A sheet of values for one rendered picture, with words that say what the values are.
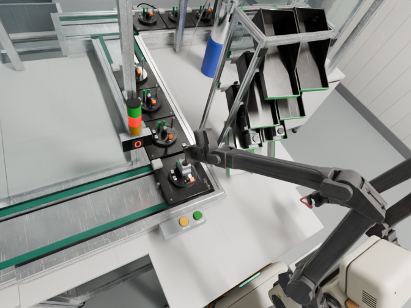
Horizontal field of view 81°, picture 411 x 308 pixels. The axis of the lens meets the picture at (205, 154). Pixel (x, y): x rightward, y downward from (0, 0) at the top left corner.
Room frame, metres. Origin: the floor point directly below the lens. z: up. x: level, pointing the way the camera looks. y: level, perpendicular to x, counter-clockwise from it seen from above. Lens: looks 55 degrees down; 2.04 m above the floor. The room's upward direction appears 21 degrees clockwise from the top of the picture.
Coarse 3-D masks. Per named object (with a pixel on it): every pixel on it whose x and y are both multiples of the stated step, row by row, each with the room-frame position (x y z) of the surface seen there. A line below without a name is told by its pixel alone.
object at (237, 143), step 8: (232, 88) 0.87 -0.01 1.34; (232, 96) 0.82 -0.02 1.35; (232, 104) 0.80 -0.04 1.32; (240, 104) 0.86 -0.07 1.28; (240, 112) 0.83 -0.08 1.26; (232, 128) 0.74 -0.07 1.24; (240, 128) 0.76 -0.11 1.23; (256, 128) 0.80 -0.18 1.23; (240, 136) 0.73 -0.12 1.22; (240, 144) 0.70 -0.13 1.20
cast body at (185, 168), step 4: (180, 160) 0.58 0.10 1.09; (184, 160) 0.58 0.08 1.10; (180, 164) 0.56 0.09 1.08; (184, 164) 0.56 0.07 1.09; (188, 164) 0.58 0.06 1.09; (180, 168) 0.56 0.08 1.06; (184, 168) 0.55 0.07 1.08; (188, 168) 0.57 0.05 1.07; (180, 172) 0.55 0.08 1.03; (184, 172) 0.55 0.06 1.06; (188, 172) 0.56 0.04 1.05
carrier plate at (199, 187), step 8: (168, 160) 0.63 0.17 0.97; (176, 160) 0.64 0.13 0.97; (160, 168) 0.57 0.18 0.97; (168, 168) 0.58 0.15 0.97; (200, 168) 0.65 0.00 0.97; (160, 176) 0.53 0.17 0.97; (168, 176) 0.54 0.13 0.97; (200, 176) 0.61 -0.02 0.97; (160, 184) 0.49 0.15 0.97; (168, 184) 0.50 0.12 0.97; (200, 184) 0.56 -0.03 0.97; (208, 184) 0.58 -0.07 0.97; (168, 192) 0.46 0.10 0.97; (176, 192) 0.48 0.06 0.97; (184, 192) 0.49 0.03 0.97; (192, 192) 0.50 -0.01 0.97; (200, 192) 0.52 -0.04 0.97; (168, 200) 0.42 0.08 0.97; (176, 200) 0.44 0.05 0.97
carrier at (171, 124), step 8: (152, 120) 0.83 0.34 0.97; (160, 120) 0.85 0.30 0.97; (168, 120) 0.87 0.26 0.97; (176, 120) 0.89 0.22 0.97; (152, 128) 0.77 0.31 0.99; (160, 128) 0.78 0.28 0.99; (168, 128) 0.80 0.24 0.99; (176, 128) 0.84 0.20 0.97; (152, 136) 0.72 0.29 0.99; (160, 136) 0.73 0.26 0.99; (176, 136) 0.77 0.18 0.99; (184, 136) 0.81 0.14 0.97; (152, 144) 0.68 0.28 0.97; (160, 144) 0.69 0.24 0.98; (168, 144) 0.71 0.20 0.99; (176, 144) 0.74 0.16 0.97; (152, 152) 0.64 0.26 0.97; (160, 152) 0.65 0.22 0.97; (168, 152) 0.67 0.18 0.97; (176, 152) 0.69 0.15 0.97
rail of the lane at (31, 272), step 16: (224, 192) 0.57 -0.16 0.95; (176, 208) 0.41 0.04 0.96; (192, 208) 0.43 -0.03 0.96; (208, 208) 0.50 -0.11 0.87; (144, 224) 0.29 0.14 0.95; (96, 240) 0.16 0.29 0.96; (112, 240) 0.18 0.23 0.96; (128, 240) 0.22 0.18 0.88; (48, 256) 0.05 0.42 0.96; (64, 256) 0.07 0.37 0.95; (80, 256) 0.09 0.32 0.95; (16, 272) -0.03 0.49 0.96; (32, 272) -0.01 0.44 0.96; (48, 272) 0.01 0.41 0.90
